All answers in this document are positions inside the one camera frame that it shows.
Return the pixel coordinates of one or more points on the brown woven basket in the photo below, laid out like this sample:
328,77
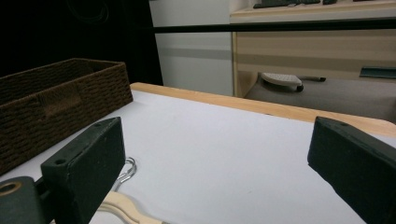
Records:
46,124

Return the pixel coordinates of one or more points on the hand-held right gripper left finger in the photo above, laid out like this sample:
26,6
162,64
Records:
84,174

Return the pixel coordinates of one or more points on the black curtain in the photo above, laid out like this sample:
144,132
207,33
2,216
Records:
62,31

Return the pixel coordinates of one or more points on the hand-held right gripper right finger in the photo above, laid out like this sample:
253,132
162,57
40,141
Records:
358,168

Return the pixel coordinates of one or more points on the white table sheet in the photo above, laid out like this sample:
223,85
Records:
218,155

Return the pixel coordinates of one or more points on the beige wooden clothes hanger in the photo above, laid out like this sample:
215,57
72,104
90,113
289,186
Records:
124,206

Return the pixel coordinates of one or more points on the black keyboard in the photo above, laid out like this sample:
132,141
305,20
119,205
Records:
280,3

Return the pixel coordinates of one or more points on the black horizontal frame bar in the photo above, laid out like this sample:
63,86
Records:
280,25

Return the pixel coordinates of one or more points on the grey office chair base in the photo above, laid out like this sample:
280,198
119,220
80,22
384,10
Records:
280,79

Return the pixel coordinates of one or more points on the light wooden desk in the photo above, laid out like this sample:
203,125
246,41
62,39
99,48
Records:
311,46

